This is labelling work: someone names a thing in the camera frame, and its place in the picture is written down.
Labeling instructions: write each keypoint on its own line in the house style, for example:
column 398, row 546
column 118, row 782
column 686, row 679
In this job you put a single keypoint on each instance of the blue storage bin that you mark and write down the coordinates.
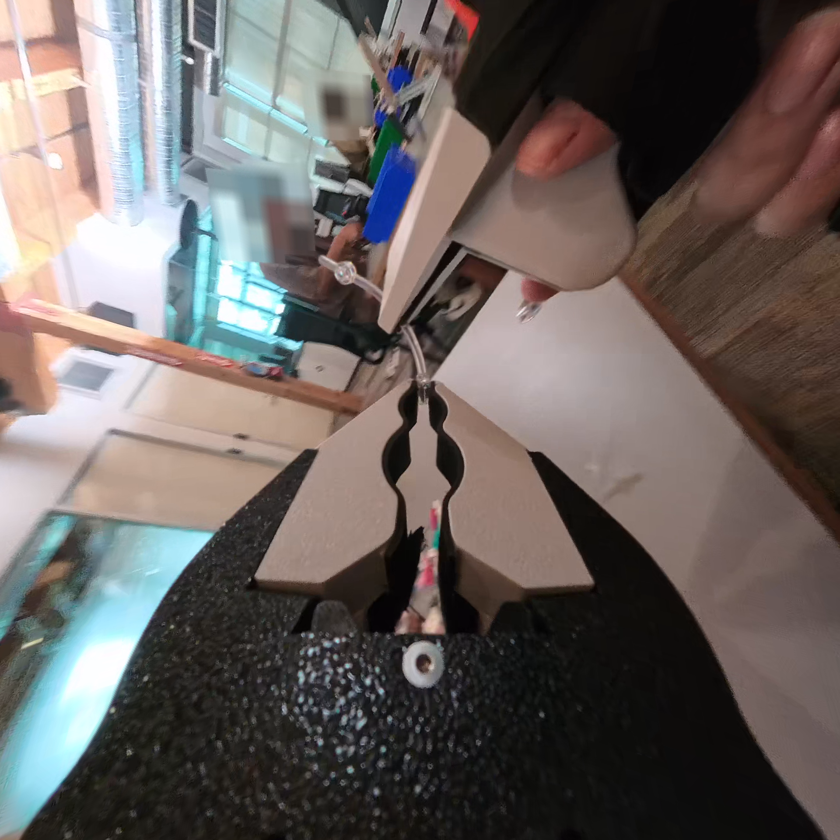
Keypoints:
column 390, row 197

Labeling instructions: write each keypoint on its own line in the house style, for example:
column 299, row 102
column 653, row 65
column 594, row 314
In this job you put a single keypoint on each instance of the small clear plastic piece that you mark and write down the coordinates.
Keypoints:
column 531, row 313

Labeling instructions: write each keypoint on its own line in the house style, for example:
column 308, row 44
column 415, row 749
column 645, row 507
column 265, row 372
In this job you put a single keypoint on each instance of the silver ventilation duct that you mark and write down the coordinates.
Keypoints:
column 167, row 98
column 121, row 111

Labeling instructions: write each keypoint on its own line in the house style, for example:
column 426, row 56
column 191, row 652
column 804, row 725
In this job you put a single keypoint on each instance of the person's right hand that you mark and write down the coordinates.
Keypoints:
column 564, row 141

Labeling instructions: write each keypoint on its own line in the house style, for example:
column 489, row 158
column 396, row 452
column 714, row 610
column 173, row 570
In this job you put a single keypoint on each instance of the dark cloth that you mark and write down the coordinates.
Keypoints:
column 656, row 19

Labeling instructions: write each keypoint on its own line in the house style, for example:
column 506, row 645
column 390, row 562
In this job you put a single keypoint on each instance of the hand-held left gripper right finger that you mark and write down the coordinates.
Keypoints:
column 518, row 525

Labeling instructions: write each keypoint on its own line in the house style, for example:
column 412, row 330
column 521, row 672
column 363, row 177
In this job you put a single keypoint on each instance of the wooden beam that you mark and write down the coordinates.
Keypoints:
column 164, row 351

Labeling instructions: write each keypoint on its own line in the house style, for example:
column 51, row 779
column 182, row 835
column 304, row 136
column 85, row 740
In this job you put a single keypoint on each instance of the green storage bin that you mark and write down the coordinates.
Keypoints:
column 387, row 141

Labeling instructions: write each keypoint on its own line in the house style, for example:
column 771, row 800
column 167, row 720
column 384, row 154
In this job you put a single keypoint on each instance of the white cabinet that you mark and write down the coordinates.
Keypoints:
column 197, row 420

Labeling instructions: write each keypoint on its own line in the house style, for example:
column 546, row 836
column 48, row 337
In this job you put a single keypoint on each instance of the pile of colourful toy bricks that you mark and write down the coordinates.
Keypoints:
column 426, row 564

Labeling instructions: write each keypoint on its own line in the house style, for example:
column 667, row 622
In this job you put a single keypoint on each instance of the clear plastic toy tube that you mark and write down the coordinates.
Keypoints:
column 348, row 272

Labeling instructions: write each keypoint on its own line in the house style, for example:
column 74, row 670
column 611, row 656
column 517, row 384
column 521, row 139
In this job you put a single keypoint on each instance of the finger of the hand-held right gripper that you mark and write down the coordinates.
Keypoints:
column 558, row 229
column 433, row 210

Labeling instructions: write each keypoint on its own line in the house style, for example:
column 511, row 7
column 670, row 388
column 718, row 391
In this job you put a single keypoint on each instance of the glass partition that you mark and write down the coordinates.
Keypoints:
column 79, row 623

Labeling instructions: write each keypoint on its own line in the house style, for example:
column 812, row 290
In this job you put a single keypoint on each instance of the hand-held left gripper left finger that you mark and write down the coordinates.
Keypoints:
column 328, row 525

